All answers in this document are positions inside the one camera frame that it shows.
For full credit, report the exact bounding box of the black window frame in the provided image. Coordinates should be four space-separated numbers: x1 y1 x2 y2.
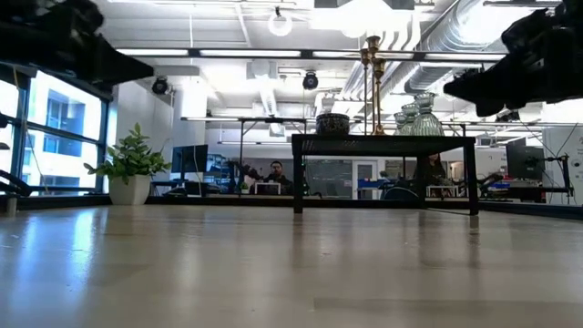
0 63 114 197

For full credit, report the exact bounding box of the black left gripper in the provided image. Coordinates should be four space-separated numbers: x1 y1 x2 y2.
0 0 155 87

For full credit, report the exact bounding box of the white laptop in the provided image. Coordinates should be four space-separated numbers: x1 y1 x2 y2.
253 180 282 196

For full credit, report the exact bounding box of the green plant in white pot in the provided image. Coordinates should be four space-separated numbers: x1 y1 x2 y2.
83 121 173 206

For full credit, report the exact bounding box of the green ribbed glass candle holder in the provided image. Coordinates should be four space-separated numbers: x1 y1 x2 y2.
393 110 409 137
411 91 445 138
400 102 421 137

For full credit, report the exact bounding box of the person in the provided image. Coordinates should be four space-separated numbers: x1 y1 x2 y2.
259 159 295 196
412 152 450 192

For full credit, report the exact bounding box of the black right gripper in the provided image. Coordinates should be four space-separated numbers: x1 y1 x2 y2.
444 0 583 118

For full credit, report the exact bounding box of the tall gold candlestick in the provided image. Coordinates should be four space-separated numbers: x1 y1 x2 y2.
366 35 382 136
359 46 371 136

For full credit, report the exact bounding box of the white ring ceiling lamp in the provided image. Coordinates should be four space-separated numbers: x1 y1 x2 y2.
267 6 294 37

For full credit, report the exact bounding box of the black computer monitor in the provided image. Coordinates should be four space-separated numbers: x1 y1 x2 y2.
505 137 547 181
170 144 210 183

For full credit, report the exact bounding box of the black aluminium table frame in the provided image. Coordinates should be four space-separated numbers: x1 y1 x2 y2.
0 168 583 220

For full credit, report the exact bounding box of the silver ventilation duct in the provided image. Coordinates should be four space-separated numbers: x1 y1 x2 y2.
341 0 525 97

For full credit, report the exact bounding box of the short gold candlestick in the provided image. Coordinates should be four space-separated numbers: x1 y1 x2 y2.
371 57 388 137

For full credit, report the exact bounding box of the black perforated metal shelf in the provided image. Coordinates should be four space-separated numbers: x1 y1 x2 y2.
291 133 480 216

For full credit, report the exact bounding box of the pink patterned candle tin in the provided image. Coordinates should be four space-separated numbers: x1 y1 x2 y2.
315 112 351 136

